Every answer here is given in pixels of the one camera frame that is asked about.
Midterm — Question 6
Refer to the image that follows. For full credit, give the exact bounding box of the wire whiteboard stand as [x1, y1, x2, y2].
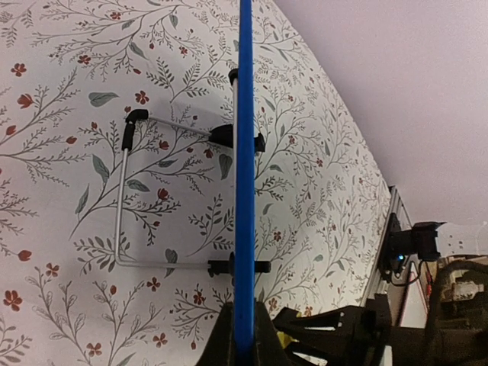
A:
[109, 69, 265, 276]

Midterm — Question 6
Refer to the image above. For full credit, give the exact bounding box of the front aluminium rail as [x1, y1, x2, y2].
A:
[360, 185, 412, 306]

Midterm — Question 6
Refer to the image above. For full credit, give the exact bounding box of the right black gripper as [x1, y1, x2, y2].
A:
[274, 295, 392, 366]

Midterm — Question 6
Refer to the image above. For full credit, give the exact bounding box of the floral patterned table mat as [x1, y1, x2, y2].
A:
[1, 1, 390, 365]

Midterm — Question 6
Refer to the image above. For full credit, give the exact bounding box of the yellow black eraser sponge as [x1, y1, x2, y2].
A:
[277, 311, 302, 349]

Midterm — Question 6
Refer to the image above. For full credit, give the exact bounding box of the small blue-framed whiteboard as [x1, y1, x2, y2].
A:
[232, 1, 255, 365]

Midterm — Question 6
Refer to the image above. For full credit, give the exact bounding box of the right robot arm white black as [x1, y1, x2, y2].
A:
[273, 261, 487, 365]

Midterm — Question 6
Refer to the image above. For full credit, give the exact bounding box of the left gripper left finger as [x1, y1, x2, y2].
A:
[196, 303, 235, 366]

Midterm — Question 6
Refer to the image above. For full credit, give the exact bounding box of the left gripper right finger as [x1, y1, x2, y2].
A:
[252, 302, 292, 366]

